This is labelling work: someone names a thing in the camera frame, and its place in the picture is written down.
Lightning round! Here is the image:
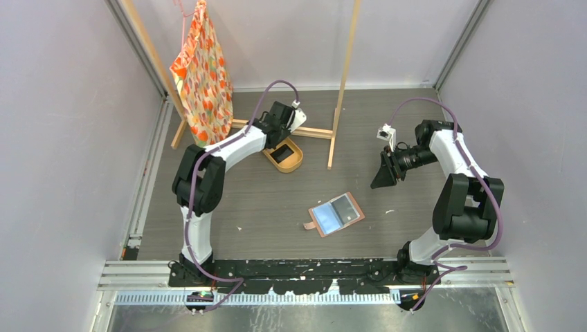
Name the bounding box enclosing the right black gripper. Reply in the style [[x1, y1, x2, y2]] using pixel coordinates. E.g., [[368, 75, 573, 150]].
[[371, 145, 438, 189]]

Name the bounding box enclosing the orange oval tray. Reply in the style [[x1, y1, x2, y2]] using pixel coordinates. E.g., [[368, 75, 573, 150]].
[[262, 138, 303, 174]]

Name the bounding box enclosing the black credit card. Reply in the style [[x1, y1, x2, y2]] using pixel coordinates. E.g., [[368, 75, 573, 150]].
[[331, 194, 360, 227]]

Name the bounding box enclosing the brown leather card holder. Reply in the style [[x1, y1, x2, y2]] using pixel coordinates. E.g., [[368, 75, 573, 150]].
[[303, 192, 365, 237]]

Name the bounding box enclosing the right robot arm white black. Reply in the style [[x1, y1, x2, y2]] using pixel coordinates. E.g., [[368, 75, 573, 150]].
[[370, 120, 505, 284]]

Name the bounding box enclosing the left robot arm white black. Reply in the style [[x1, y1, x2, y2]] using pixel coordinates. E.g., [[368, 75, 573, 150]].
[[172, 100, 307, 286]]

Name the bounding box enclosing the orange floral fabric bag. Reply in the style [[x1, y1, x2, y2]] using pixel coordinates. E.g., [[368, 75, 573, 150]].
[[170, 1, 233, 147]]

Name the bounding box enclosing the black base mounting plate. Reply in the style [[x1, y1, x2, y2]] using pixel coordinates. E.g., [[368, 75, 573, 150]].
[[167, 258, 439, 295]]

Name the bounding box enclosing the pink clothes hanger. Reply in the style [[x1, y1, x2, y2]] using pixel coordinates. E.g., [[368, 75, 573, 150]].
[[172, 0, 197, 48]]

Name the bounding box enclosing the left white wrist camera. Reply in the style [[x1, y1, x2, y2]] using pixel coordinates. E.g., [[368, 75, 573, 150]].
[[288, 100, 307, 133]]

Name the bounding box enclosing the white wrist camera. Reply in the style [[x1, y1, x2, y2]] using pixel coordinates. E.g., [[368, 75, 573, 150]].
[[288, 100, 307, 133], [376, 123, 397, 151]]

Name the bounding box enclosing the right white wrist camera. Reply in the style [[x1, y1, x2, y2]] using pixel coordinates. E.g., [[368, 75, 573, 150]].
[[376, 123, 397, 151]]

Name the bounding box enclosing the wooden clothes rack frame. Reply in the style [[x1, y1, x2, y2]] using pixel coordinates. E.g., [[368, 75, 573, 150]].
[[116, 0, 361, 169]]

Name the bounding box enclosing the aluminium rail frame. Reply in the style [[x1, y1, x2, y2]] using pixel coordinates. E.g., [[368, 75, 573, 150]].
[[98, 257, 514, 308]]

